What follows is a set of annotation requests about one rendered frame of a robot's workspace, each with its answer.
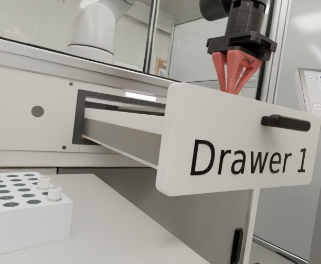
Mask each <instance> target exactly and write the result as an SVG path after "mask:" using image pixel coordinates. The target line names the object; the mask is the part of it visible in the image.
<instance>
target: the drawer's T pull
mask: <svg viewBox="0 0 321 264"><path fill-rule="evenodd" d="M261 125H263V126H269V127H277V128H284V129H290V130H297V131H304V132H307V131H309V130H310V128H311V123H310V122H309V121H307V120H303V119H298V118H293V117H288V116H284V115H278V114H273V115H271V116H263V117H262V120H261Z"/></svg>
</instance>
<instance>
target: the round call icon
mask: <svg viewBox="0 0 321 264"><path fill-rule="evenodd" d="M311 105H312V109H313V111H321V103H313V102H311Z"/></svg>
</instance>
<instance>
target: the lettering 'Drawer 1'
mask: <svg viewBox="0 0 321 264"><path fill-rule="evenodd" d="M199 144H205V145H208V146H209V147H210V149H211V159H210V164H209V166H208V167H207V168H206V169H205V170H203V171H195V168H196V160H197V153H198V145H199ZM301 152H303V159H302V165H301V169H298V172H305V169H303V165H304V159H305V152H306V148H303V149H301ZM227 153H230V154H231V150H226V151H225V152H224V150H221V155H220V162H219V170H218V174H221V170H222V163H223V159H224V156H225V155H226V154H227ZM239 153H240V154H242V155H243V159H238V160H235V161H234V162H233V163H232V166H231V172H232V173H233V174H239V173H241V174H244V167H245V159H246V156H245V152H244V151H242V150H238V151H235V152H234V155H236V154H239ZM268 154H269V153H268V152H267V153H266V155H265V158H264V161H263V165H262V152H259V153H258V156H257V158H256V162H255V165H254V157H253V151H251V173H254V172H255V169H256V166H257V164H258V160H259V165H260V173H263V169H264V166H265V163H266V160H267V157H268ZM276 155H278V157H279V161H273V158H274V156H276ZM288 156H292V153H289V154H287V153H286V154H285V158H284V165H283V172H282V173H284V172H285V166H286V160H287V158H288ZM214 160H215V148H214V146H213V144H212V143H211V142H209V141H206V140H198V139H195V146H194V153H193V158H192V165H191V173H190V175H202V174H206V173H207V172H209V171H210V170H211V168H212V166H213V163H214ZM238 162H242V167H241V169H240V170H239V171H235V170H234V166H235V164H236V163H238ZM272 164H281V155H280V153H278V152H275V153H274V154H273V155H272V156H271V160H270V171H271V172H272V173H278V172H279V169H278V170H275V171H274V170H273V169H272Z"/></svg>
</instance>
